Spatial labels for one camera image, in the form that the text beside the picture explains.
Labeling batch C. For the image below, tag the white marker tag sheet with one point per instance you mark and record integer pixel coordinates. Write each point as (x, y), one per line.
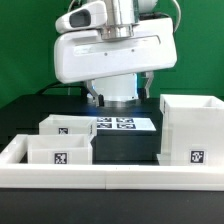
(125, 123)

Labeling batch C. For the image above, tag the white drawer cabinet box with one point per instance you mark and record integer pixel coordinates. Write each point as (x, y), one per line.
(192, 130)

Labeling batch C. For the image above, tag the white front drawer tray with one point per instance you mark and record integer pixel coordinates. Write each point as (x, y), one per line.
(60, 149)

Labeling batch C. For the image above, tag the white drawer tray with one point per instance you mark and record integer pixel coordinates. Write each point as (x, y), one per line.
(60, 149)
(66, 124)

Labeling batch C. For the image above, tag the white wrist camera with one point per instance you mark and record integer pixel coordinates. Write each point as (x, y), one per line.
(90, 16)

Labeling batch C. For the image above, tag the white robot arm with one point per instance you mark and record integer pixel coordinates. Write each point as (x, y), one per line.
(123, 16)

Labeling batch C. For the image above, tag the white U-shaped border frame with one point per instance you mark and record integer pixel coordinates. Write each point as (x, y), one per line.
(17, 172)

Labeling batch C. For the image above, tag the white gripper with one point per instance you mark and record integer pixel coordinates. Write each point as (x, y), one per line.
(84, 55)

